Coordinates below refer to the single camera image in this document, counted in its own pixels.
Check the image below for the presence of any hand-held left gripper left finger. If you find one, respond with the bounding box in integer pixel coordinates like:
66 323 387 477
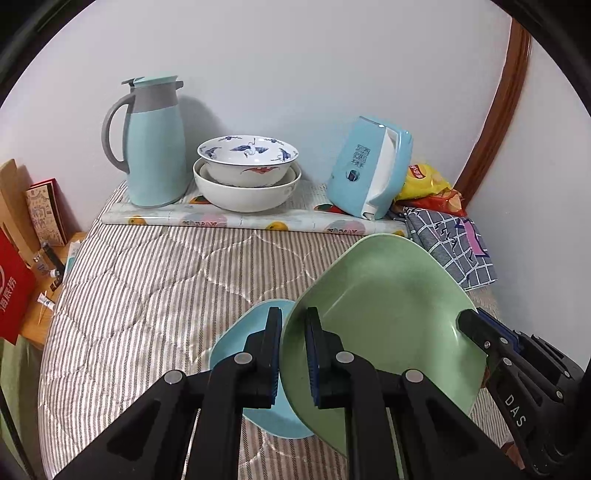
55 307 283 480

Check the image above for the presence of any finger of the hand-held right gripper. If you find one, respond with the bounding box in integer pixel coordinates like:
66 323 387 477
477 307 583 398
457 309 527 372

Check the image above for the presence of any blue plate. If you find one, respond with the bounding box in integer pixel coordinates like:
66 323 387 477
209 299 317 440

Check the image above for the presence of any small dark bottle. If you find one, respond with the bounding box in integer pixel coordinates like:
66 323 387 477
41 242 63 278

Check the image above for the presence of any wooden side table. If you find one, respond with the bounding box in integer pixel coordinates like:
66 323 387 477
21 231 88 348

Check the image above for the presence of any striped quilted mat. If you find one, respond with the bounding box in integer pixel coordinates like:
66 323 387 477
39 180 513 480

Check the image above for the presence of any wide white bowl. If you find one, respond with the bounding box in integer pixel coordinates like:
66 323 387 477
192 157 302 213

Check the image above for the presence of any brown wooden door frame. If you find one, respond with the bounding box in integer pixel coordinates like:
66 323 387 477
455 18 532 208

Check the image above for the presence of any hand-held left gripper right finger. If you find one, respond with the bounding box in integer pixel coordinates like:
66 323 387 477
305 307 522 480

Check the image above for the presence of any red snack bag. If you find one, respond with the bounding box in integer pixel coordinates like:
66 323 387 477
392 188 467 217

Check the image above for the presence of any rolled printed table cover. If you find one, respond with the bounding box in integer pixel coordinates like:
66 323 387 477
100 180 409 238

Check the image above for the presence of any light blue thermos jug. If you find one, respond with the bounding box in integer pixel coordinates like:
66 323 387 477
102 74 187 208

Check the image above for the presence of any patterned book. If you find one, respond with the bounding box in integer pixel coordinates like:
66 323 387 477
25 179 68 247

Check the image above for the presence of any grey checked cloth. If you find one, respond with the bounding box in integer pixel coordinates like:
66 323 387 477
388 205 498 291

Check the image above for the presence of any light blue electric kettle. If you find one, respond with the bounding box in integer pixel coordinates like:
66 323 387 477
327 115 413 221

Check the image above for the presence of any brown paper bag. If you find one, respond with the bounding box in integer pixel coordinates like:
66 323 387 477
0 159 42 259

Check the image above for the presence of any white bowl with blue print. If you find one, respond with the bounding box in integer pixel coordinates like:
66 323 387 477
197 135 299 188

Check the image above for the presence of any red paper bag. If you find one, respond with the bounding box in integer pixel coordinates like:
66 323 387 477
0 226 35 344

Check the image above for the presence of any yellow chips bag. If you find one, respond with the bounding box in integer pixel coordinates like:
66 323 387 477
394 161 453 201

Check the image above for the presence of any green plate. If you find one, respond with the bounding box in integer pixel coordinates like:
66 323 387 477
280 233 488 457

